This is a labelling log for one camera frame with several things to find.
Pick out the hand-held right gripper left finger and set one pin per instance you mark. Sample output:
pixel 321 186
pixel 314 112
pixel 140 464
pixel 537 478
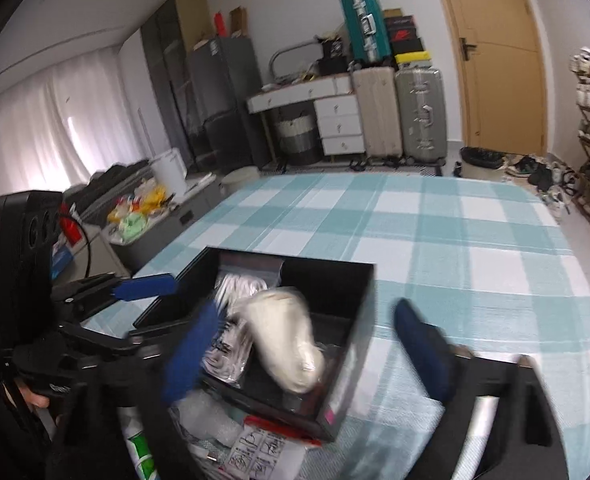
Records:
pixel 191 355

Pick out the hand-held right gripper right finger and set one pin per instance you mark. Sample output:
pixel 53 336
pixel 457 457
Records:
pixel 420 350

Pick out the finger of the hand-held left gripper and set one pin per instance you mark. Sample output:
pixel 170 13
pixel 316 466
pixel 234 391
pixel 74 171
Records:
pixel 120 349
pixel 145 287

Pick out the clear plastic bag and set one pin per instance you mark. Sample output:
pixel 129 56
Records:
pixel 230 355

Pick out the white plush toy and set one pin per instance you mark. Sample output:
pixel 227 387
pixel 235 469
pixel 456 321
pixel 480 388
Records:
pixel 285 340

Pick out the green white packet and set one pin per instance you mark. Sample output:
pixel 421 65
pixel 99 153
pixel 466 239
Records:
pixel 140 450

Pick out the black cardboard box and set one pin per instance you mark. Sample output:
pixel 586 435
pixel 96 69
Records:
pixel 340 285

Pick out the bubble wrap sheet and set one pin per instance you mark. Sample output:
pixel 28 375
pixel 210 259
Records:
pixel 205 415

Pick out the light green packet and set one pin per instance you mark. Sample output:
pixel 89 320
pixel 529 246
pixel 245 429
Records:
pixel 134 225

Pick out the grey bedside cabinet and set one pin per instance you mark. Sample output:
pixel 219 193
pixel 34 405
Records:
pixel 175 225

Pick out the yellow plastic bag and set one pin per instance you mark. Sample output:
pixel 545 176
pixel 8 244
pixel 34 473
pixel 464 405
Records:
pixel 154 197

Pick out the teal checkered bed sheet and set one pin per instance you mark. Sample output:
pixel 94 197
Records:
pixel 425 240

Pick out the white air purifier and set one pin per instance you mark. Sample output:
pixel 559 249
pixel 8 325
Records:
pixel 169 172

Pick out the printed instruction sheet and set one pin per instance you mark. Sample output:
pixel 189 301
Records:
pixel 265 452

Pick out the white curtain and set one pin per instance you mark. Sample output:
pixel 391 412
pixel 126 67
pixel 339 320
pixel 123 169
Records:
pixel 50 125

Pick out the round beige stool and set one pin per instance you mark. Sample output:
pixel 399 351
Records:
pixel 240 180

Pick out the black floor basket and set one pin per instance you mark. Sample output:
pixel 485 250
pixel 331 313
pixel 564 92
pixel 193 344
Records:
pixel 480 157

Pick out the grey refrigerator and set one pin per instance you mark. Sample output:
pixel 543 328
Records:
pixel 225 100

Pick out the pile of shoes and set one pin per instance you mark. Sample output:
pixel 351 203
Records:
pixel 540 175

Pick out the dark tall cabinet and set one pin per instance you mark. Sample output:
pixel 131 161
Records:
pixel 167 75

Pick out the woven laundry basket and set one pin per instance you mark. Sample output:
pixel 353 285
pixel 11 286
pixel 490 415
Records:
pixel 297 137

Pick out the silver suitcase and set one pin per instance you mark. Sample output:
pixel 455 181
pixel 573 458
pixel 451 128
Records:
pixel 420 115

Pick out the white desk with drawers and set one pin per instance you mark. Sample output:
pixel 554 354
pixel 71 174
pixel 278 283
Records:
pixel 340 120

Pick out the beige suitcase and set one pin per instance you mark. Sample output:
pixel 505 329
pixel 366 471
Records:
pixel 377 110

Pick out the large cardboard box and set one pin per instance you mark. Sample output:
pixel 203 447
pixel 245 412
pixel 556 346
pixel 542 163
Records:
pixel 192 20

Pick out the yellow black shoe box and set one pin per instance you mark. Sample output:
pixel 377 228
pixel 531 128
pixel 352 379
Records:
pixel 414 58

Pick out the black bag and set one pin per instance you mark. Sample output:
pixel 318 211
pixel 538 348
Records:
pixel 332 57

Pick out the wooden door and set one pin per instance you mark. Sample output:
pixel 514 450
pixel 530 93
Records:
pixel 495 60

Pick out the teal suitcase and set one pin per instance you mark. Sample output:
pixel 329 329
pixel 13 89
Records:
pixel 365 30

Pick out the oval mirror frame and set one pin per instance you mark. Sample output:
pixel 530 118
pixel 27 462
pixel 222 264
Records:
pixel 275 62

